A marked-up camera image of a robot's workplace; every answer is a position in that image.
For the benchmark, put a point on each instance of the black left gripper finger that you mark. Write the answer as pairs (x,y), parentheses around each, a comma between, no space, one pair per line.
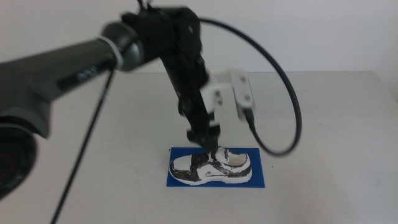
(215,135)
(200,140)

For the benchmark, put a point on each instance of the black and white sneaker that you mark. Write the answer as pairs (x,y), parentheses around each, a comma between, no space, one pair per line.
(211,175)

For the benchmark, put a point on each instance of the blue rectangular mat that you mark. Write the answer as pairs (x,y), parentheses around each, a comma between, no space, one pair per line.
(257,175)

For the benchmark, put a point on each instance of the white zip tie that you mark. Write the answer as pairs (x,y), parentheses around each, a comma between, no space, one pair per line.
(116,53)

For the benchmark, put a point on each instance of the white-mounted grey wrist camera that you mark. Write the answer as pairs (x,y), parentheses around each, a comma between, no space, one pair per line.
(242,90)

